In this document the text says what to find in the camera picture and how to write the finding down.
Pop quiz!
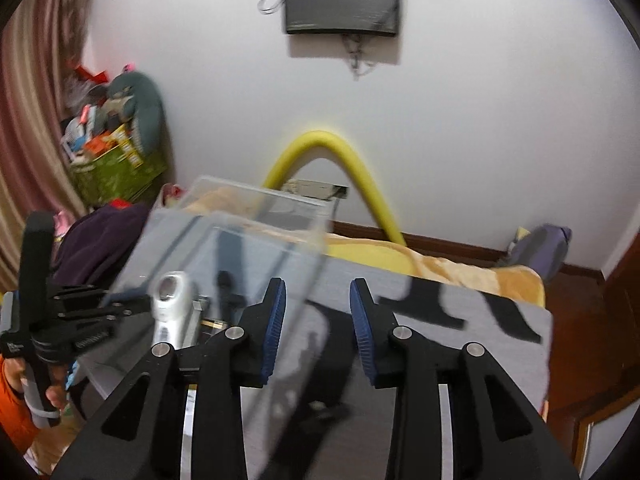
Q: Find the white handheld massager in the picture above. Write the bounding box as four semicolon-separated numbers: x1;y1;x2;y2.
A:
151;271;196;348

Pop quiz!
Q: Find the dark purple cloth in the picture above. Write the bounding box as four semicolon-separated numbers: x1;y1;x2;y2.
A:
52;203;151;286

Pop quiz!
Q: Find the person's left hand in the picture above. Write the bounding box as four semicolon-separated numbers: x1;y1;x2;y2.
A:
44;362;72;414

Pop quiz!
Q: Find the pink striped curtain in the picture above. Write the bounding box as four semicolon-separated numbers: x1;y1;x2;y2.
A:
0;0;108;291

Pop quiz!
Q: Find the clear plastic bag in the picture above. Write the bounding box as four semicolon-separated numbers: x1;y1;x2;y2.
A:
65;80;102;112

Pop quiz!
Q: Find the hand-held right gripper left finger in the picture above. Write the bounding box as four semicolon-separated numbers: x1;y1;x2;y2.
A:
50;276;288;480

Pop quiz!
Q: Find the wooden baseboard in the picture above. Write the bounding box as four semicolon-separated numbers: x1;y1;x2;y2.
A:
332;220;606;281

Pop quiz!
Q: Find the colourful fleece blanket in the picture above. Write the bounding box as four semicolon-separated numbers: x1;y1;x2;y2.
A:
165;185;546;307

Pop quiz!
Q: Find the blue grey bag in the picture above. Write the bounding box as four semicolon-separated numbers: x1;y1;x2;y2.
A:
495;224;572;283

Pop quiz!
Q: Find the red paper bag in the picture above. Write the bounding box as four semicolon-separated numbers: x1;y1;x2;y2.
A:
72;62;109;84

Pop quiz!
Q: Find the pile of small boxes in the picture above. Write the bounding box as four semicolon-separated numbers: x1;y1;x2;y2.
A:
62;102;144;168

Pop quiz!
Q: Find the grey shark plush toy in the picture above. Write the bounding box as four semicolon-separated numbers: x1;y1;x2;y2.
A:
97;71;166;154

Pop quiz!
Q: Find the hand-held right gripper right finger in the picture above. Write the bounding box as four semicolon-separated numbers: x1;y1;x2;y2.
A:
349;277;581;480

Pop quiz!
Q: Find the green storage basket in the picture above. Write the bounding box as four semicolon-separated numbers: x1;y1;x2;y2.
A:
70;132;168;206

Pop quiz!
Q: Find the clear acrylic box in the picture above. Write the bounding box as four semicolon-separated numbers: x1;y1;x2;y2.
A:
75;175;337;480

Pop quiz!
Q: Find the black and gold bottle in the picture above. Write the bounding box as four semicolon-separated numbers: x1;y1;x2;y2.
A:
199;316;236;343

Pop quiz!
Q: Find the grey rug with black letters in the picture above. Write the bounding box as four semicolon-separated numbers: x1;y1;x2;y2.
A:
80;210;553;480

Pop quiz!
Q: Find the pink plush toy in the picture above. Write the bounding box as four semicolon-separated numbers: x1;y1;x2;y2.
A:
52;210;72;242

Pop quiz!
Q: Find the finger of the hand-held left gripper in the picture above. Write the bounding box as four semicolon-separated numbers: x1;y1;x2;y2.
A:
50;284;117;307
60;296;153;332

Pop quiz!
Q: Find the wooden door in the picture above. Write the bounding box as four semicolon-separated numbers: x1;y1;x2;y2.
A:
602;225;640;341

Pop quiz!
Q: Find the yellow foam tube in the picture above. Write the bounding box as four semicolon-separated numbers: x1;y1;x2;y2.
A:
262;130;405;246

